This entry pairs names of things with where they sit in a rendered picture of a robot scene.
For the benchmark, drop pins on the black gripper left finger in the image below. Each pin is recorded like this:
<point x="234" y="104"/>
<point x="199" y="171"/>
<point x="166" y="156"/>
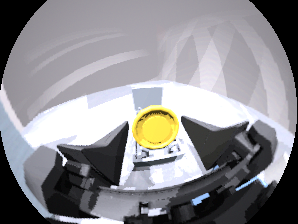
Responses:
<point x="105" y="156"/>

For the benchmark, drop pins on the grey cylinder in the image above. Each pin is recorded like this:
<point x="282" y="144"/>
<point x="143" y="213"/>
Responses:
<point x="276" y="169"/>

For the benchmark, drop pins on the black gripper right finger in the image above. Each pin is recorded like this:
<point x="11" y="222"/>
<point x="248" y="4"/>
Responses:
<point x="210" y="140"/>

